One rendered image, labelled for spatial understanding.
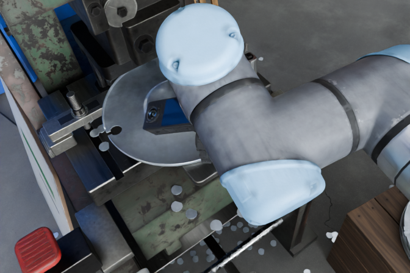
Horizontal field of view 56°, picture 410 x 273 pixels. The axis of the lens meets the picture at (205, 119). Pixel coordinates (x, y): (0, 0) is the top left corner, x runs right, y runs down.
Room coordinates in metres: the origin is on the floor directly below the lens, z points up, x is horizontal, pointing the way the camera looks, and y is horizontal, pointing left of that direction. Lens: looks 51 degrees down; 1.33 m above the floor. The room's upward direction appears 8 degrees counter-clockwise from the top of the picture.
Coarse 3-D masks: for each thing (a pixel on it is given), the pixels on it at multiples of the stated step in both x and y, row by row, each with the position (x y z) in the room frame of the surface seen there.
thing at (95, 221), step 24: (0, 48) 0.72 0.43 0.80; (0, 72) 0.69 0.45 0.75; (24, 72) 0.72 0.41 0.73; (24, 96) 0.68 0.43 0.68; (72, 168) 0.49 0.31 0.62; (72, 192) 0.43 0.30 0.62; (96, 216) 0.36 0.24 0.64; (96, 240) 0.31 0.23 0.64; (120, 240) 0.30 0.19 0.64; (120, 264) 0.26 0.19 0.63
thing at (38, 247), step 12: (48, 228) 0.29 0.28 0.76; (24, 240) 0.27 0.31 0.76; (36, 240) 0.27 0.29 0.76; (48, 240) 0.27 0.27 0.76; (24, 252) 0.25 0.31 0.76; (36, 252) 0.25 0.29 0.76; (48, 252) 0.25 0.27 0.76; (60, 252) 0.25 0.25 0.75; (24, 264) 0.23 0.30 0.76; (36, 264) 0.23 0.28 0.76; (48, 264) 0.23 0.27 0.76
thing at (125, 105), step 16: (144, 64) 0.62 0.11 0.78; (128, 80) 0.58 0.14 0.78; (144, 80) 0.57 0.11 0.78; (160, 80) 0.57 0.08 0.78; (112, 96) 0.54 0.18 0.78; (128, 96) 0.53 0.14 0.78; (144, 96) 0.53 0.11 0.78; (160, 96) 0.52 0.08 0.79; (112, 112) 0.50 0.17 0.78; (128, 112) 0.49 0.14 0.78; (144, 112) 0.49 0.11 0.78; (128, 128) 0.45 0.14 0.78; (128, 144) 0.42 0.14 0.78; (144, 144) 0.41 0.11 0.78; (160, 144) 0.41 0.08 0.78; (176, 144) 0.40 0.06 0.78; (192, 144) 0.40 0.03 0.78; (144, 160) 0.37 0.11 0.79; (160, 160) 0.37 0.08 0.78; (176, 160) 0.37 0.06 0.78; (192, 160) 0.36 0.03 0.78
